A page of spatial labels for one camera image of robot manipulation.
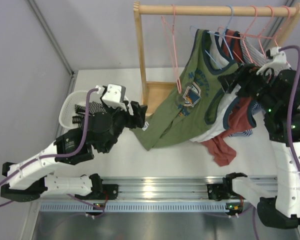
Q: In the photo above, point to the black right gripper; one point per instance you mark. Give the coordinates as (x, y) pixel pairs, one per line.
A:
(246, 73)

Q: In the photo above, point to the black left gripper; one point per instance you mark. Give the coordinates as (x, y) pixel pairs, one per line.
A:
(134, 116)

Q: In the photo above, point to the green tank top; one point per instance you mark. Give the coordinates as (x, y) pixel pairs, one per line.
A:
(191, 112)

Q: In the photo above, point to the blue hanger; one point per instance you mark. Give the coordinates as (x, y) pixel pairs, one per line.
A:
(220, 39)

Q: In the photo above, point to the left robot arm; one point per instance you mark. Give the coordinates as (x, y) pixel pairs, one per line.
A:
(33, 178)

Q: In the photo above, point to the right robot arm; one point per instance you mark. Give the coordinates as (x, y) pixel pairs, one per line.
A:
(279, 96)

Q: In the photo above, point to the white tank top navy trim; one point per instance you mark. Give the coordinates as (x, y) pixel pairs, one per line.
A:
(228, 100)

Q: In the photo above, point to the red tank top navy trim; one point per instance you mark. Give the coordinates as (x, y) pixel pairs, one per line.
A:
(237, 122)

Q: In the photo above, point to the blue white striped tank top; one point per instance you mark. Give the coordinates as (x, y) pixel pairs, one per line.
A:
(249, 71)

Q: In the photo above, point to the pink hanger empty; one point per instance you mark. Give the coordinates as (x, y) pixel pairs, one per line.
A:
(169, 33)

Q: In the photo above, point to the pink hanger with striped top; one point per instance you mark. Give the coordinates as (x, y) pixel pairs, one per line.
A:
(274, 26)

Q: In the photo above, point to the wooden clothes rack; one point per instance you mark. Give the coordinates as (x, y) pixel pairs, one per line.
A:
(157, 82)

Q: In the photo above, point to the black white striped garment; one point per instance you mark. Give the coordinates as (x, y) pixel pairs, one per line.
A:
(94, 107)

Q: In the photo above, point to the white plastic basket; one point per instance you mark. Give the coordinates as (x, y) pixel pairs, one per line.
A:
(68, 107)

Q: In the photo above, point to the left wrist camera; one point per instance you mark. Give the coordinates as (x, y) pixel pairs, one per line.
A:
(113, 96)

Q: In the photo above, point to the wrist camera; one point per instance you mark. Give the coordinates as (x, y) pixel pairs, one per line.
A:
(113, 96)
(276, 60)

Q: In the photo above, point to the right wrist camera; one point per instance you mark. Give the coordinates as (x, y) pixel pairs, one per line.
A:
(276, 60)

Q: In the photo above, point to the aluminium rail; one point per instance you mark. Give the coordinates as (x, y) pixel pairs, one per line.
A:
(170, 188)

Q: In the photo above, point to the white slotted cable duct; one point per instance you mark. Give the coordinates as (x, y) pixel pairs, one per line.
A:
(145, 207)

